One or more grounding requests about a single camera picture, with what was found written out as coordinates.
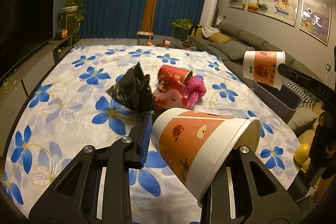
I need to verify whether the orange white paper cup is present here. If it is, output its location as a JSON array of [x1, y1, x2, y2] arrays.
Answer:
[[151, 107, 261, 204], [243, 51, 285, 90]]

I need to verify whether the pink plastic bag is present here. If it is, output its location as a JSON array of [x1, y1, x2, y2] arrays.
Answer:
[[186, 75, 207, 109]]

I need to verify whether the red snack wrapper bag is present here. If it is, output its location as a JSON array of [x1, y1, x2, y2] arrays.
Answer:
[[153, 85, 189, 110]]

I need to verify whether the purple trash bin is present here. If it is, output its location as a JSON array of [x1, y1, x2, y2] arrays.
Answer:
[[254, 82, 303, 123]]

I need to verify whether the gloved hand holding gripper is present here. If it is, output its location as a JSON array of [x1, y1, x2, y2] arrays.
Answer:
[[309, 112, 335, 180]]

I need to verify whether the yellow pomelo fruit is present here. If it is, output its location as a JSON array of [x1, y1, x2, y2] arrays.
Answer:
[[294, 143, 310, 165]]

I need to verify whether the purple abstract painting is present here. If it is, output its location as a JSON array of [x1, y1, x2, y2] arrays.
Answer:
[[299, 0, 331, 46]]

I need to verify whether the patterned black white cushion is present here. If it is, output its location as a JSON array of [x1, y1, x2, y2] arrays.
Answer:
[[226, 40, 256, 53]]

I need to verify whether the sailboat tree painting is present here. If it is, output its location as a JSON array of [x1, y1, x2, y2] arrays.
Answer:
[[247, 0, 298, 27]]

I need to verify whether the grey sofa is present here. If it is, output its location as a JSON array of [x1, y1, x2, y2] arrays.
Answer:
[[188, 23, 324, 83]]

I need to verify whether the grey cushion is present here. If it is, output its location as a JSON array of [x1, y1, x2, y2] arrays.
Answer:
[[210, 42, 244, 61]]

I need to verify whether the far mustard cushion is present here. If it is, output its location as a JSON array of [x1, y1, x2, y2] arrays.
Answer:
[[208, 32, 232, 43]]

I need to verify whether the grey tv cabinet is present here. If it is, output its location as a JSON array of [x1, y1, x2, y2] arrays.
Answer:
[[1, 36, 73, 150]]

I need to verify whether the small red paper cup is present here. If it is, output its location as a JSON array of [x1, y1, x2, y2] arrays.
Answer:
[[158, 65, 193, 85]]

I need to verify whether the white standing air conditioner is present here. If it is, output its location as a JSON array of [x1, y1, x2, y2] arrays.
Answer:
[[199, 0, 218, 27]]

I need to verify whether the potted green plant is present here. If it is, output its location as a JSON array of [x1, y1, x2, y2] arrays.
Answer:
[[171, 18, 190, 42]]

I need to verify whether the plant on tall stand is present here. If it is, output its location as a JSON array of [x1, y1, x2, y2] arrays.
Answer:
[[60, 0, 85, 44]]

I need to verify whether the black television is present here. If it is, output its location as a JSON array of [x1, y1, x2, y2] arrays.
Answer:
[[1, 0, 54, 79]]

